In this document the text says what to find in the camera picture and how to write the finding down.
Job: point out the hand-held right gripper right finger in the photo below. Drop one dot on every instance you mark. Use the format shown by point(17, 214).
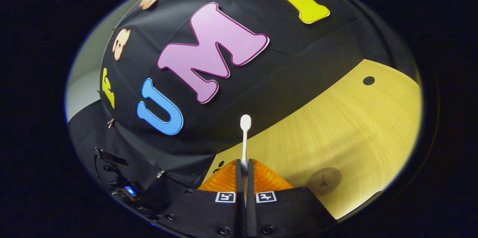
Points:
point(251, 200)

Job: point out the small copper clip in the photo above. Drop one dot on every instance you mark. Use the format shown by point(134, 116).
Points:
point(110, 122)

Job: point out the black backdrop cloth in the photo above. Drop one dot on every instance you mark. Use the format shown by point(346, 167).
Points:
point(298, 66)

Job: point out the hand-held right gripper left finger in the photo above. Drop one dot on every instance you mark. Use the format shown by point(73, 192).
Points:
point(239, 200)

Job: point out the wooden desktop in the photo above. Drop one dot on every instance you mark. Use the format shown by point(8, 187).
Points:
point(354, 126)

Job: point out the round cork coaster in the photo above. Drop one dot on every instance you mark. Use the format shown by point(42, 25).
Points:
point(324, 181)

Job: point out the small silver clip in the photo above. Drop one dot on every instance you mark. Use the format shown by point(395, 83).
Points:
point(161, 173)

